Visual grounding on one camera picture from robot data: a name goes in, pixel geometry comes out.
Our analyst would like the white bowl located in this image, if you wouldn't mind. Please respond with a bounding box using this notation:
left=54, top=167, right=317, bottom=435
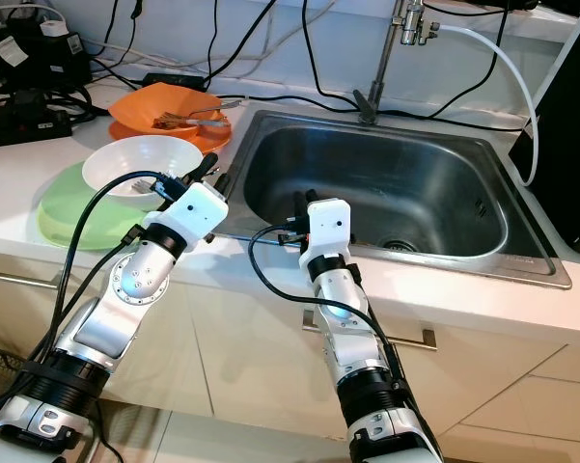
left=82, top=135, right=204, bottom=208

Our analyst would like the white kitchen cabinet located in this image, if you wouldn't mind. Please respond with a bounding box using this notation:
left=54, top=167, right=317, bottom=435
left=0, top=241, right=580, bottom=463

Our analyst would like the metal spoon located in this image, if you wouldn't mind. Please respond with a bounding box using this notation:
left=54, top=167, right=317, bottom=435
left=125, top=177, right=165, bottom=199

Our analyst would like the metal fork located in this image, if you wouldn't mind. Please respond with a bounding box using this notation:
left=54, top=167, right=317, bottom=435
left=154, top=96, right=247, bottom=128

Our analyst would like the orange bowl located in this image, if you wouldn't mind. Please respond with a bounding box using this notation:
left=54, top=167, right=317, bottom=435
left=108, top=82, right=223, bottom=131

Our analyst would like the small black charger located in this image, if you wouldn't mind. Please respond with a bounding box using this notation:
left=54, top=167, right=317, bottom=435
left=143, top=72, right=204, bottom=90

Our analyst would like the stainless steel sink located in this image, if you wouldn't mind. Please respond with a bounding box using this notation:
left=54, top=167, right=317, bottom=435
left=212, top=109, right=572, bottom=290

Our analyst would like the green plate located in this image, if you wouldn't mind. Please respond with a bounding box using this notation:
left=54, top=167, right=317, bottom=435
left=37, top=161, right=165, bottom=250

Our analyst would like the metal faucet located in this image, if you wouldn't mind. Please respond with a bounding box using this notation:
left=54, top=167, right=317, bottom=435
left=352, top=0, right=455, bottom=124

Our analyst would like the black power strip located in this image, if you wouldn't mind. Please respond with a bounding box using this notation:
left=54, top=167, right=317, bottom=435
left=0, top=101, right=73, bottom=146

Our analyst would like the black power adapter box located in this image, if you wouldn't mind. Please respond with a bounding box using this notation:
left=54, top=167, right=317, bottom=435
left=0, top=19, right=93, bottom=88

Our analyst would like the black appliance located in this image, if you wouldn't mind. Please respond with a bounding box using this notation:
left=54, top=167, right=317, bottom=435
left=510, top=0, right=580, bottom=232

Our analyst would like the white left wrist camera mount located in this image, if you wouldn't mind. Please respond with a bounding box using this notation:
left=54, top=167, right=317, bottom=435
left=150, top=183, right=228, bottom=247

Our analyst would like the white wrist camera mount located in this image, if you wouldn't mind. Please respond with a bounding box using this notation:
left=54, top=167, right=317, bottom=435
left=301, top=198, right=353, bottom=266
left=150, top=183, right=228, bottom=247

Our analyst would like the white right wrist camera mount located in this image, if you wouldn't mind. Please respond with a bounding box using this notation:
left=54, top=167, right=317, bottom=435
left=301, top=198, right=353, bottom=266

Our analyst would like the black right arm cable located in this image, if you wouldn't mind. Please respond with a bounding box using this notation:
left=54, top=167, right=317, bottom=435
left=248, top=225, right=411, bottom=387

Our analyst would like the metal drawer handle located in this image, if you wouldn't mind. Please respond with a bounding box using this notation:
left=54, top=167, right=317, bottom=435
left=304, top=311, right=437, bottom=353

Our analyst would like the long metal cabinet handle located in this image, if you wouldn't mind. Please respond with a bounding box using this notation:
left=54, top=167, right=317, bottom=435
left=5, top=268, right=61, bottom=290

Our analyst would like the white hose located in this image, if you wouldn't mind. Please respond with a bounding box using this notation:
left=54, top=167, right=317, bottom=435
left=449, top=21, right=541, bottom=187

